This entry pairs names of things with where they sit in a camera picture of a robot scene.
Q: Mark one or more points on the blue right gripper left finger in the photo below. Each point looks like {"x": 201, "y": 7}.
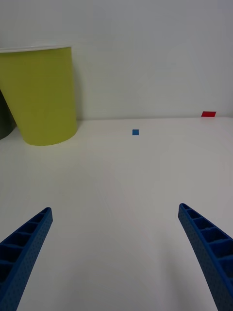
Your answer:
{"x": 21, "y": 252}

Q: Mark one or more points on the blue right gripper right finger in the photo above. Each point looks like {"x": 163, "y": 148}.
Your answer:
{"x": 208, "y": 247}

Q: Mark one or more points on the grey plastic waste bin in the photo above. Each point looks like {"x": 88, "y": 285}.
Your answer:
{"x": 4, "y": 121}

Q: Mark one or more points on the yellow-green plastic waste bin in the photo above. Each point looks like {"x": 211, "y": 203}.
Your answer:
{"x": 41, "y": 97}

